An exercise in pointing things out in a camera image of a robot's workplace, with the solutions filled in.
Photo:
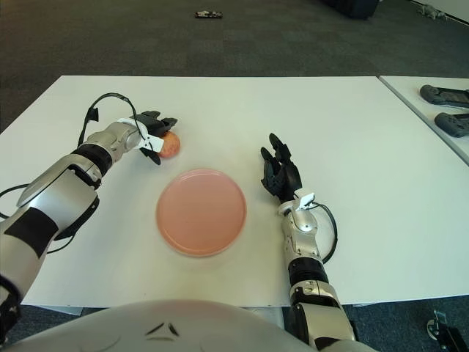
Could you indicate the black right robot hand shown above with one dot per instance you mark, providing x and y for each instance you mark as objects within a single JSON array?
[{"x": 286, "y": 177}]

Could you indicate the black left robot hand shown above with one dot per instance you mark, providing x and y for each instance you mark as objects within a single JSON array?
[{"x": 155, "y": 122}]

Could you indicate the red yellow apple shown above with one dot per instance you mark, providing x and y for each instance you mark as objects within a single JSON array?
[{"x": 172, "y": 144}]

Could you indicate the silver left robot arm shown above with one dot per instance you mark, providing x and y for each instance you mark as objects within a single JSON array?
[{"x": 55, "y": 198}]

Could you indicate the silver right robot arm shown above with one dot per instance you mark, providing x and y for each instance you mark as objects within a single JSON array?
[{"x": 304, "y": 227}]

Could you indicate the pink round plate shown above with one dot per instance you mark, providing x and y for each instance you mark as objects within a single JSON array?
[{"x": 201, "y": 212}]

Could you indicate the small dark floor object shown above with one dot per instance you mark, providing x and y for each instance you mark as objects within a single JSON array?
[{"x": 208, "y": 14}]

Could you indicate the grey handheld controller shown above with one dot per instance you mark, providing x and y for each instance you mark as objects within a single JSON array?
[
  {"x": 441, "y": 95},
  {"x": 452, "y": 124}
]

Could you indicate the large black floor object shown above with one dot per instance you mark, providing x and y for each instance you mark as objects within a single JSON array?
[{"x": 351, "y": 9}]

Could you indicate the silver robot torso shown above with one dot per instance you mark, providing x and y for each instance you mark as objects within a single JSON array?
[{"x": 146, "y": 322}]

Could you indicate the black metal caster stand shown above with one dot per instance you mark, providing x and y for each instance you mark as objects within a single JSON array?
[{"x": 445, "y": 330}]

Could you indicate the small grey legged robot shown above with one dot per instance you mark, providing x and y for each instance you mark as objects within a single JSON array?
[{"x": 430, "y": 11}]

